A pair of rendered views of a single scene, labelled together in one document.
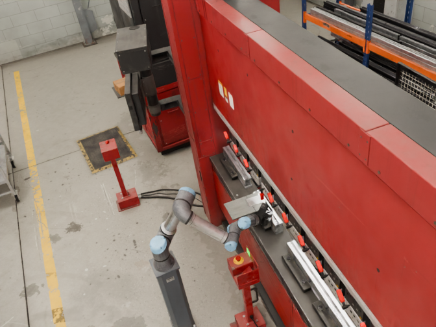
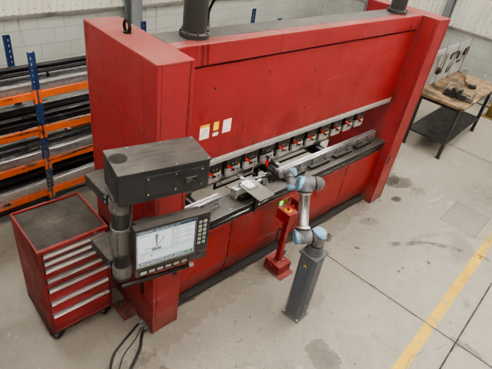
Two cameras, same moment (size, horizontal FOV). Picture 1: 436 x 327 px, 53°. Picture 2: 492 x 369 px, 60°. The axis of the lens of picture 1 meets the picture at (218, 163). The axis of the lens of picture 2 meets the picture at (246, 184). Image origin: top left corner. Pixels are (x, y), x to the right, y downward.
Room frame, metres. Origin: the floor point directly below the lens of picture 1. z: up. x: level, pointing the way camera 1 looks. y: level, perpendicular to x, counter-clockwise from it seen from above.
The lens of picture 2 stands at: (4.07, 2.31, 3.13)
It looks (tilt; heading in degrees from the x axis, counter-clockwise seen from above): 35 degrees down; 236
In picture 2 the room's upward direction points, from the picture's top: 10 degrees clockwise
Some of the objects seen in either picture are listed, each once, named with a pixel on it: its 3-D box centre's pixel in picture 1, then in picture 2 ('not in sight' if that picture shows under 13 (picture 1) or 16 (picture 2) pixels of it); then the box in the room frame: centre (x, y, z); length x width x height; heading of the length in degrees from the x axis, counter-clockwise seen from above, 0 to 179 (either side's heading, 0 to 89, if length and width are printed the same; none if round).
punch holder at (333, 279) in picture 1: (337, 276); (321, 130); (1.40, -0.52, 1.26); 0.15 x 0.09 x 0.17; 14
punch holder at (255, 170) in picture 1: (259, 169); (247, 157); (2.37, -0.28, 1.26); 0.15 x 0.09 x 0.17; 14
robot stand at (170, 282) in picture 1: (174, 295); (304, 283); (2.09, 0.50, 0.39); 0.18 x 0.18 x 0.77; 19
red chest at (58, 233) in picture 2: not in sight; (66, 269); (3.88, -0.26, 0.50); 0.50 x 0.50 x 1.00; 14
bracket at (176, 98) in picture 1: (176, 109); (129, 241); (3.53, 0.30, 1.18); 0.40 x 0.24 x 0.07; 14
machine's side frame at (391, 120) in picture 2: not in sight; (375, 107); (0.18, -1.01, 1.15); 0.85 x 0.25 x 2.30; 104
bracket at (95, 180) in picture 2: (165, 60); (127, 179); (3.53, 0.30, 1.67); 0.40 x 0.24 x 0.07; 14
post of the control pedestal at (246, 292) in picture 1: (247, 298); (282, 239); (1.96, -0.05, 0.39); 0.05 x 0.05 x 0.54; 14
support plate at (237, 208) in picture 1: (244, 205); (257, 189); (2.31, -0.14, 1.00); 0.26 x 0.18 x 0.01; 104
